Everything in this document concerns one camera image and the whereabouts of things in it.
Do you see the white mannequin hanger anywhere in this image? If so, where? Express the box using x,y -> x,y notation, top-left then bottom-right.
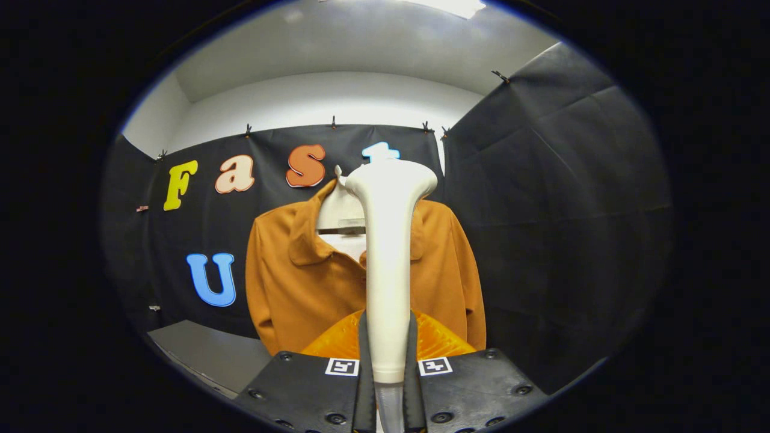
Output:
317,165 -> 368,262

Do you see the grey cabinet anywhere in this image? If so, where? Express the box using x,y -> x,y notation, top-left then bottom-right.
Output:
147,320 -> 273,399

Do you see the long ceiling light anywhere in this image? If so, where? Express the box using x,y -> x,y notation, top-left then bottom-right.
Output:
409,0 -> 487,20

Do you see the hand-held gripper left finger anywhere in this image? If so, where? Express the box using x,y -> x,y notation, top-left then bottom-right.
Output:
232,309 -> 377,433

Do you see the black backdrop cloth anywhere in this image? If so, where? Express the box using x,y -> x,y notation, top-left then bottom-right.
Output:
101,42 -> 673,395

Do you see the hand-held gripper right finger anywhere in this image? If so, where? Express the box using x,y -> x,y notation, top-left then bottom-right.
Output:
403,309 -> 549,433

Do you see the orange button shirt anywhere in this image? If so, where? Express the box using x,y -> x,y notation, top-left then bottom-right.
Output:
245,179 -> 487,357

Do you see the row of black clips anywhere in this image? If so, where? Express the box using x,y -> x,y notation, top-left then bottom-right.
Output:
156,69 -> 511,162

